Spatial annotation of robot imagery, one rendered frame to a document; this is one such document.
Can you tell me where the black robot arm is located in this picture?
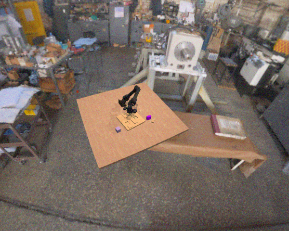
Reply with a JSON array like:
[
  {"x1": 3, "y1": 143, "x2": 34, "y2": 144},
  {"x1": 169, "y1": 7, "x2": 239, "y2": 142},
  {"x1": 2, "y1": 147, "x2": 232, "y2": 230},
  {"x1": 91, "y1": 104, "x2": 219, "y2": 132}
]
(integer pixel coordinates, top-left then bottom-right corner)
[{"x1": 121, "y1": 85, "x2": 141, "y2": 113}]

